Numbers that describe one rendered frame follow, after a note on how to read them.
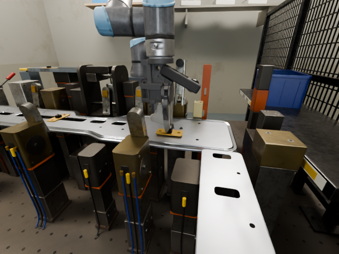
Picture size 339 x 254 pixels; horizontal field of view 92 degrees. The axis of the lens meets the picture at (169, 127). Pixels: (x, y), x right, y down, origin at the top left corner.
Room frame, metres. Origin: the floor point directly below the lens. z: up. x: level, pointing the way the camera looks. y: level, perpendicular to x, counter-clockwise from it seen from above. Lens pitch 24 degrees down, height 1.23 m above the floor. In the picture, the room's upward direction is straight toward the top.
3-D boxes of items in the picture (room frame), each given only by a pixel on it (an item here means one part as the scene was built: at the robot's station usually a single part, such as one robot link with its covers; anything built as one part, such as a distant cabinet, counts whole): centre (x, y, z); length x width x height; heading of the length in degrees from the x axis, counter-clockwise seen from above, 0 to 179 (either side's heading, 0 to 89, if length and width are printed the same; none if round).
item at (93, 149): (0.38, 0.22, 0.84); 0.10 x 0.05 x 0.29; 168
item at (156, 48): (0.47, 0.02, 1.24); 0.08 x 0.08 x 0.05
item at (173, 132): (0.47, 0.00, 1.01); 0.08 x 0.04 x 0.01; 78
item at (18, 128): (0.42, 0.43, 0.87); 0.12 x 0.07 x 0.35; 168
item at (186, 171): (0.30, -0.04, 0.84); 0.12 x 0.07 x 0.28; 168
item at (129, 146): (0.32, 0.09, 0.87); 0.12 x 0.07 x 0.35; 168
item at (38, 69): (0.99, 0.60, 1.16); 0.37 x 0.14 x 0.02; 78
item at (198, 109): (0.63, -0.11, 0.88); 0.04 x 0.04 x 0.37; 78
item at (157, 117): (0.46, 0.03, 1.06); 0.06 x 0.03 x 0.09; 78
